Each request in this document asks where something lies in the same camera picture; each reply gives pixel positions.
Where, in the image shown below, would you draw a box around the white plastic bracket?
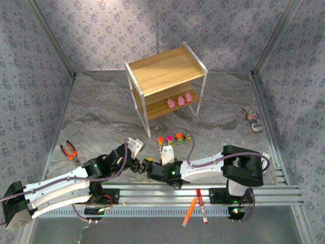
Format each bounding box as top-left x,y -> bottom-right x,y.
261,151 -> 272,174

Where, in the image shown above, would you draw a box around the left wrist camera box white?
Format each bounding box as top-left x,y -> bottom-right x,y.
126,137 -> 146,158

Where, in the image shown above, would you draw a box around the orange marker pen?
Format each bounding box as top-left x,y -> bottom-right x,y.
182,197 -> 198,227

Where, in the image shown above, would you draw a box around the wooden shelf white metal frame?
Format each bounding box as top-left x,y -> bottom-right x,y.
124,41 -> 208,138

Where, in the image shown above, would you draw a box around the orange-handled pliers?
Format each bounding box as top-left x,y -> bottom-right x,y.
60,140 -> 81,165

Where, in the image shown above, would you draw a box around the grey metal plate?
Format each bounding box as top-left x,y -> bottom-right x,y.
32,217 -> 304,244

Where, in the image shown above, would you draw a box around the aluminium table edge rail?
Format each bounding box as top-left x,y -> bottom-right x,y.
42,72 -> 78,184
251,71 -> 291,185

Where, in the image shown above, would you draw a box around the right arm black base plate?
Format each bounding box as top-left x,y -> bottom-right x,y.
209,188 -> 256,205

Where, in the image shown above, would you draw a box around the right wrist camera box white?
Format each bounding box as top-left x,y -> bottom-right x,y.
160,145 -> 176,166

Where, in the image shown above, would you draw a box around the flag-print folding tool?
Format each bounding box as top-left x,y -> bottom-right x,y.
242,106 -> 264,133

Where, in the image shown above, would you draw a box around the aluminium enclosure post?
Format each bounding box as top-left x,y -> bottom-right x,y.
26,0 -> 77,78
251,0 -> 303,77

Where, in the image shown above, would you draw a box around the red white marker pen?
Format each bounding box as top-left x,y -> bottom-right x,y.
196,188 -> 208,224

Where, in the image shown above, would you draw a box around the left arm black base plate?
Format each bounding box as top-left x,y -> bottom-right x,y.
74,188 -> 120,205

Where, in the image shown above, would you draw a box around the aluminium mounting rail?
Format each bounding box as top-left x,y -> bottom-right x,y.
27,184 -> 305,207

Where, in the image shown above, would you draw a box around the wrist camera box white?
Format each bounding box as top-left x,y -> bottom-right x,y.
126,137 -> 146,158
160,145 -> 176,166

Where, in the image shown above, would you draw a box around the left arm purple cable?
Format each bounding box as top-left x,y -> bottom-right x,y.
0,138 -> 130,225

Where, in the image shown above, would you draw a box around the grey slotted cable duct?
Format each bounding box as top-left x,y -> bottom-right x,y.
35,206 -> 231,219

